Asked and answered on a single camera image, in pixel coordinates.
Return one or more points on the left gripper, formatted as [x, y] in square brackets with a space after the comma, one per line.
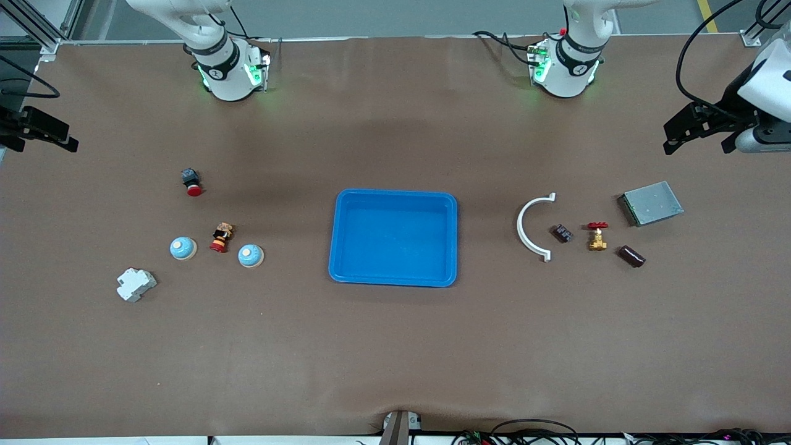
[731, 104]

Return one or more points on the dark brown cylindrical capacitor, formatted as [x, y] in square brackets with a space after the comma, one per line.
[631, 256]

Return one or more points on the light blue desk bell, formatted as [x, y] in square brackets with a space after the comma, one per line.
[183, 248]
[250, 256]

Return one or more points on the black capacitor with terminals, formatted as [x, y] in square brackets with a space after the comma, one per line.
[561, 233]

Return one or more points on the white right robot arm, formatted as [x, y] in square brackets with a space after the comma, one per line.
[225, 80]

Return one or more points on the grey metal power supply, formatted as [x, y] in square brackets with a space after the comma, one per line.
[652, 204]

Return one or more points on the red emergency stop button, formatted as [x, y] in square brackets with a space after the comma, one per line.
[190, 179]

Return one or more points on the white circuit breaker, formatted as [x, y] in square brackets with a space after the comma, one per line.
[135, 284]

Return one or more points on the red yellow push button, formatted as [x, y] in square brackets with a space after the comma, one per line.
[220, 238]

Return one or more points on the white curved pipe clamp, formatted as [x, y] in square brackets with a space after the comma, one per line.
[520, 228]

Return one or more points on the blue plastic tray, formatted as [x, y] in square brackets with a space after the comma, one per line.
[395, 241]

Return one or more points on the brown table cover mat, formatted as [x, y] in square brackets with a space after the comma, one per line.
[395, 358]

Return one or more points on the aluminium frame post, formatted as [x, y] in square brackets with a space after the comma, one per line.
[751, 39]
[49, 46]

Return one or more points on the grey metal camera bracket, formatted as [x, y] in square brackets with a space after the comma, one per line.
[395, 429]

